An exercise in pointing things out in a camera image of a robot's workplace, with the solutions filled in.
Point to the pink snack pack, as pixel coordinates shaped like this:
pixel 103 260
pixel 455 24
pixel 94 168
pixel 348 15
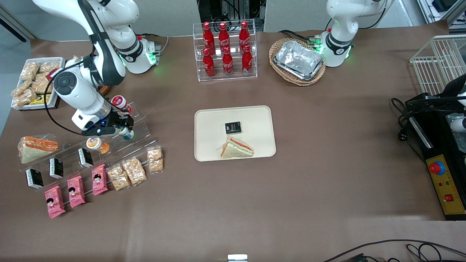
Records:
pixel 99 179
pixel 54 202
pixel 75 191

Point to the light open-weave wicker basket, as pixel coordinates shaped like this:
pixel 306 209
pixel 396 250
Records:
pixel 276 69

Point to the orange gum bottle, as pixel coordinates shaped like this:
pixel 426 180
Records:
pixel 96 144

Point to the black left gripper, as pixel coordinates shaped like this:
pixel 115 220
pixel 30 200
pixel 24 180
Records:
pixel 425 102

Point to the clear bag nut brittle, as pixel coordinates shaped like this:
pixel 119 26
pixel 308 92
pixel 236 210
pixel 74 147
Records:
pixel 118 177
pixel 134 171
pixel 155 159
pixel 22 88
pixel 42 84
pixel 25 98
pixel 29 70
pixel 49 67

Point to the yellow snack pack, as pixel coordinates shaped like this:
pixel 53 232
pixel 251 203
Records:
pixel 40 99

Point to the white rectangular snack tray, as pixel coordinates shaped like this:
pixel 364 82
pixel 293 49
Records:
pixel 54 102

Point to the red rocker switch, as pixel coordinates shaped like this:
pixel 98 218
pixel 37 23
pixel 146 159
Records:
pixel 449 198

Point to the clear plastic container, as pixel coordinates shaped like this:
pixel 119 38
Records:
pixel 459 142

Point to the clear acrylic stepped stand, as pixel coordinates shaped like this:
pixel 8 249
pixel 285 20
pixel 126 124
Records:
pixel 142 128

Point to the aluminium frame shelf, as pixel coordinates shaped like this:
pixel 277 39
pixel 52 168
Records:
pixel 444 7

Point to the wrapped triangle sandwich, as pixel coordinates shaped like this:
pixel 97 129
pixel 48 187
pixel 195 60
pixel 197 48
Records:
pixel 236 150
pixel 34 151

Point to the black machine yellow panel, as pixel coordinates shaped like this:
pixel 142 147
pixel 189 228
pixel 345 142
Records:
pixel 437 145

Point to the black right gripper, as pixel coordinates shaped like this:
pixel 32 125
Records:
pixel 117 117

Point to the silver metal bar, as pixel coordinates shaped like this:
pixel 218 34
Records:
pixel 421 132

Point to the red cookie box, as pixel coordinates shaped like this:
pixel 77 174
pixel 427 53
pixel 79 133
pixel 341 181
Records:
pixel 51 74

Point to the red gum bottle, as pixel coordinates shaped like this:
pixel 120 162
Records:
pixel 119 101

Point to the red cola bottle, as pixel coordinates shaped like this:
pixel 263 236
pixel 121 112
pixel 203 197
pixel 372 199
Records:
pixel 228 64
pixel 244 36
pixel 208 38
pixel 247 62
pixel 224 38
pixel 209 65

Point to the green gum bottle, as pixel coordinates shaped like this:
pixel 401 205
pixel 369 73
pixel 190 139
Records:
pixel 129 135

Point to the small black box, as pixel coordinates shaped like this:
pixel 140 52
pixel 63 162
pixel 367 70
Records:
pixel 233 127
pixel 56 168
pixel 34 178
pixel 86 157

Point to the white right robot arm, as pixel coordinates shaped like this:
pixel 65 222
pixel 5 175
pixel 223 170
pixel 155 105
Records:
pixel 80 91

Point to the black power plug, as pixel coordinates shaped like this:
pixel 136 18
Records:
pixel 402 136

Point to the aluminium foil tray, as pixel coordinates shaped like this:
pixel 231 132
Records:
pixel 317 74
pixel 298 58

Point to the beige serving tray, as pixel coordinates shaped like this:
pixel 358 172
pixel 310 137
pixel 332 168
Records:
pixel 255 120

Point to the small silver metal object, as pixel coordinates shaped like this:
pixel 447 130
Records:
pixel 237 258

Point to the clear acrylic bottle rack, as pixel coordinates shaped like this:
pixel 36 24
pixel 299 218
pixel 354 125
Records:
pixel 235 78

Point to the red emergency stop button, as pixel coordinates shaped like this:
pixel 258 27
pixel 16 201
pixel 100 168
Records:
pixel 436 167

